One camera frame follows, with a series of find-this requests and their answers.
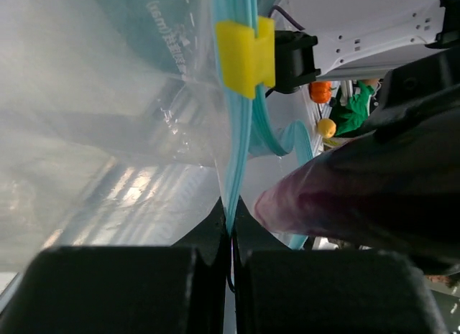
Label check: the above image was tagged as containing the clear zip top bag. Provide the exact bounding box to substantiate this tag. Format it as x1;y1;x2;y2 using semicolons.
1;0;313;270

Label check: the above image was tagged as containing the yellow lemon toy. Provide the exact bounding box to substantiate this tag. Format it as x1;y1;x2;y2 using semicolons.
316;118;336;139

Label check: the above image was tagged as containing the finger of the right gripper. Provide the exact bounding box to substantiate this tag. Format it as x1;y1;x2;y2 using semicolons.
359;50;459;265

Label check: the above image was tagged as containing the orange pumpkin toy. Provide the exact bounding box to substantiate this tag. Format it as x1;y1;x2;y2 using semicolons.
308;81;333;104

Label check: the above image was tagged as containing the yellow zipper slider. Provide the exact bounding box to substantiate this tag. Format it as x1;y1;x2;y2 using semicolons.
216;16;275;100

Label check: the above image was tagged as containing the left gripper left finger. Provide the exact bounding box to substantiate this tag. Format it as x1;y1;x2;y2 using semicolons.
1;203;227;333

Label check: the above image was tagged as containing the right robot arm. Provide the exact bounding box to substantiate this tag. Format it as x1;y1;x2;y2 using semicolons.
254;0;459;275

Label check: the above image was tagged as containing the green cloth item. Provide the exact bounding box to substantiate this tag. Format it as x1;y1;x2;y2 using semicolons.
329;78;380;137

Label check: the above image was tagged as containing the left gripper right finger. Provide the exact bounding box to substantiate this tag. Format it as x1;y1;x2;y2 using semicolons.
232;201;448;333

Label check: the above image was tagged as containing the purple eggplant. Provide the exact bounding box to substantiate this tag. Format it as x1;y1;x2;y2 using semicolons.
253;132;382;241

